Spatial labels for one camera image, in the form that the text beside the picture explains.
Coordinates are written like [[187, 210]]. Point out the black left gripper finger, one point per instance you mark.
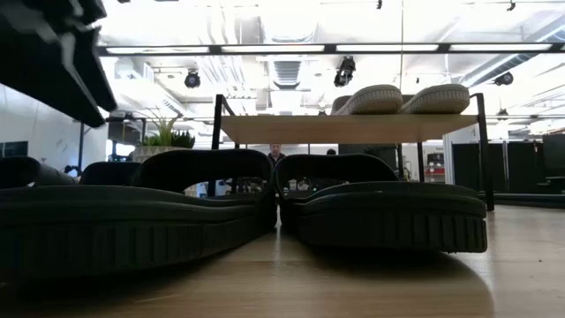
[[95, 66], [39, 66]]

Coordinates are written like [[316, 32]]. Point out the wooden shelf with black frame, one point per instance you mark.
[[344, 129]]

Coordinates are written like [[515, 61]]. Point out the white slide sandal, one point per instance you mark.
[[437, 99], [375, 100]]

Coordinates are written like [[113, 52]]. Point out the black ceiling spotlight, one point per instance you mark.
[[344, 71], [503, 78], [192, 80]]

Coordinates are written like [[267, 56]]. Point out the green plant in patterned pot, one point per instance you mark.
[[167, 139]]

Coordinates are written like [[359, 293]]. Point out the person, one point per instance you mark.
[[276, 155]]

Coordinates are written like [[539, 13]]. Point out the black overhead light bar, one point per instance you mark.
[[329, 48]]

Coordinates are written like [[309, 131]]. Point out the dark background screen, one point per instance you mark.
[[366, 149]]

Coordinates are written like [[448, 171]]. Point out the red and white cart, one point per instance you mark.
[[435, 170]]

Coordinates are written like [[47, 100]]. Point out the dark room partition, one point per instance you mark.
[[516, 168]]

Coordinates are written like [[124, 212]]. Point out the dark wall screen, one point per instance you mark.
[[13, 149]]

